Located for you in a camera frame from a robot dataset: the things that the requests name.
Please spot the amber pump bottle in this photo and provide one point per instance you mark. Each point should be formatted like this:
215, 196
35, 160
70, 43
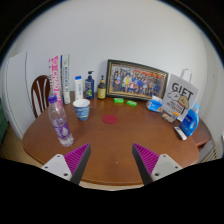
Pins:
101, 90

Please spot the small orange pack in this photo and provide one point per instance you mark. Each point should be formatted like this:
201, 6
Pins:
175, 116

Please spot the small green box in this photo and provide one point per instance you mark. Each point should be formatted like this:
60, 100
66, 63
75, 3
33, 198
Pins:
118, 100
131, 103

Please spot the white paper gift bag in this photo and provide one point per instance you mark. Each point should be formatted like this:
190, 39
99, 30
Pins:
180, 96

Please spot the white remote control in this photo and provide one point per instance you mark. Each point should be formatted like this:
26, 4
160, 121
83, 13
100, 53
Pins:
180, 133

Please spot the white bottle with blue cap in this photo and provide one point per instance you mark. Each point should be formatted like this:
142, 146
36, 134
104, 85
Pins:
78, 89

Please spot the brown wooden side table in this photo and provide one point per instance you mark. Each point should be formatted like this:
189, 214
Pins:
203, 133

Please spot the long pink box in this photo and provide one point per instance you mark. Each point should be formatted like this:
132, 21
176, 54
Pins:
55, 80

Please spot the framed group photo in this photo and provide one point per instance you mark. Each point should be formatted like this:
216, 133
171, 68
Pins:
136, 80

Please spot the flat round red coaster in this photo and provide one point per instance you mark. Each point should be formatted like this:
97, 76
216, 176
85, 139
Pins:
110, 119

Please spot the brown wooden chair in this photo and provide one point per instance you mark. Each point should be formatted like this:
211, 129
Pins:
37, 90

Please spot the blue tissue pack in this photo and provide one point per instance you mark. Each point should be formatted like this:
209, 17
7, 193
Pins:
154, 105

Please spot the white radiator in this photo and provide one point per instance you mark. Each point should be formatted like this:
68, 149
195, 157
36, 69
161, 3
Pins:
211, 153

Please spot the small brown snack pack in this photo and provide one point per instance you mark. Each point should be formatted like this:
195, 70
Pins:
166, 117

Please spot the blue detergent bottle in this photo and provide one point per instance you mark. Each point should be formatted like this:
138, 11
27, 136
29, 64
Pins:
190, 122

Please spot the blue and white paper cup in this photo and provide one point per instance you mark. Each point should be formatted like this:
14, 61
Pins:
81, 110

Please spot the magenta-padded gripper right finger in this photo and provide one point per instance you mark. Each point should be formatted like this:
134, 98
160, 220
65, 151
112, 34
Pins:
163, 165

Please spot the dark blue pump bottle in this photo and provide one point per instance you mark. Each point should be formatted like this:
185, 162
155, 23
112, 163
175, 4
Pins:
89, 87

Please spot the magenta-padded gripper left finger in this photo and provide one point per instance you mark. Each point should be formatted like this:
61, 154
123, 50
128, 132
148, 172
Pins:
60, 165

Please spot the clear purple-capped water bottle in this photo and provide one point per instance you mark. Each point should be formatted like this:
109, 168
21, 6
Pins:
61, 128

